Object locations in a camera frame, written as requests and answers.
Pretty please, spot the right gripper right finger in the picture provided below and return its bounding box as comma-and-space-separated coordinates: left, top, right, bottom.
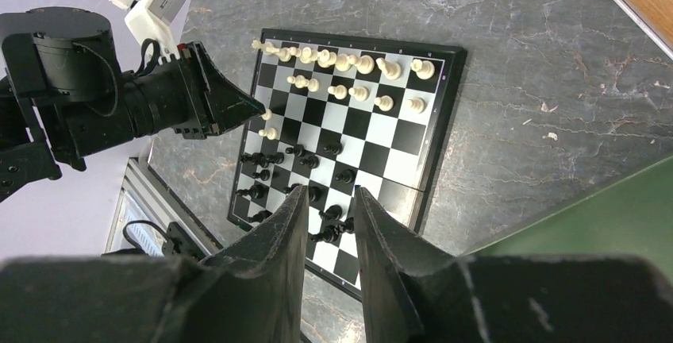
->
353, 186, 474, 342

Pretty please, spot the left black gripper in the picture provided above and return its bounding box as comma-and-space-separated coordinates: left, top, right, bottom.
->
121, 0, 266, 138

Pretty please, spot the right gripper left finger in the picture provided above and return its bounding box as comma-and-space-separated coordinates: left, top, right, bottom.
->
153, 185, 309, 342

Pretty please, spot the green square tray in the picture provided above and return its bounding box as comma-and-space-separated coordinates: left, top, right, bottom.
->
468, 157, 672, 277

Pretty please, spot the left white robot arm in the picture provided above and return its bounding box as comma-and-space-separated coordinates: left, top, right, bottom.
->
1, 0, 266, 198

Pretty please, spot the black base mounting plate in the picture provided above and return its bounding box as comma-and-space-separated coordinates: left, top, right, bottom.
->
102, 220, 206, 261

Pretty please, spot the black white chessboard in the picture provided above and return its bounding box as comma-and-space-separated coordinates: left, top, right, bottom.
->
228, 29, 467, 299

